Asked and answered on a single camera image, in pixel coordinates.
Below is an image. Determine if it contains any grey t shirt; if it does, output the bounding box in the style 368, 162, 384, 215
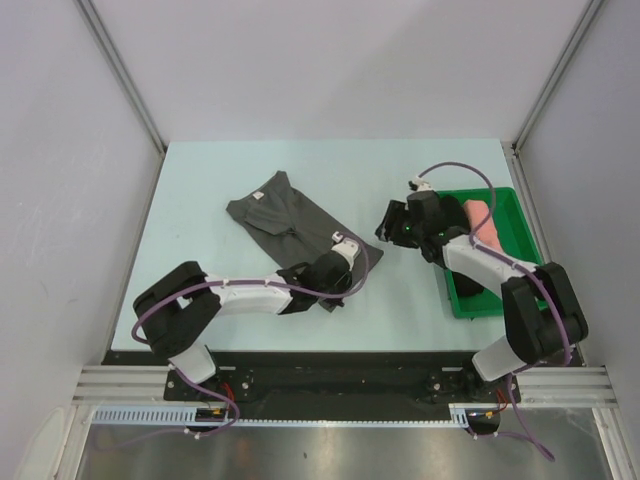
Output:
226, 171, 383, 291

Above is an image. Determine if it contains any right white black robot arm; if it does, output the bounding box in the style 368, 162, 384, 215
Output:
375, 191, 589, 401

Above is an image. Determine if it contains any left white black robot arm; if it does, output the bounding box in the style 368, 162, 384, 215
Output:
132, 243, 358, 400

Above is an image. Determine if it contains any black rolled t shirt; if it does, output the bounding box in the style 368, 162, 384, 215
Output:
441, 195, 485, 299

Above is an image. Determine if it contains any pink rolled t shirt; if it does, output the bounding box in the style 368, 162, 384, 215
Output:
463, 200, 503, 252

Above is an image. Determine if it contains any green plastic tray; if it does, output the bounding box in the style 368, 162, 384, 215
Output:
439, 187, 542, 319

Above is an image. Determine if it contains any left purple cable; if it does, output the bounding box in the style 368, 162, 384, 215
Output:
130, 232, 372, 346

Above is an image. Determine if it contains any purple cable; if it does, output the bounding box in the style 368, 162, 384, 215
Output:
130, 232, 372, 346
418, 160, 574, 369

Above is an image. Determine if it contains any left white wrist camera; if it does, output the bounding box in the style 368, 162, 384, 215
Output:
331, 231, 361, 270

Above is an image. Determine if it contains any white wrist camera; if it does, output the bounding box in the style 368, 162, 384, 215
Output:
408, 177, 433, 192
331, 231, 361, 270

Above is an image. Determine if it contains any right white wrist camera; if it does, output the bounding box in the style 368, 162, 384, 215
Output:
408, 177, 433, 192

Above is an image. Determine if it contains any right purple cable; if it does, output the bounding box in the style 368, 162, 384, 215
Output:
418, 160, 574, 369

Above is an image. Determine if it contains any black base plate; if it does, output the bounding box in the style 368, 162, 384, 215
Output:
102, 349, 584, 422

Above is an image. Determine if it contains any aluminium frame rail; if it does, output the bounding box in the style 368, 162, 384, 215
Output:
72, 366, 169, 406

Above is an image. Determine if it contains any white slotted cable duct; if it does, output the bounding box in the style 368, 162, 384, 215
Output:
93, 406, 231, 427

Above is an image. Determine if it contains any right aluminium corner post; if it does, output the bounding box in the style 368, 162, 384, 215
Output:
511, 0, 608, 153

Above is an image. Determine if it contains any aluminium corner post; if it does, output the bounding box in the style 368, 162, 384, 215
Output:
73, 0, 168, 157
511, 0, 608, 153

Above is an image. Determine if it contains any left aluminium corner post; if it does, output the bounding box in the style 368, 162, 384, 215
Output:
73, 0, 168, 157

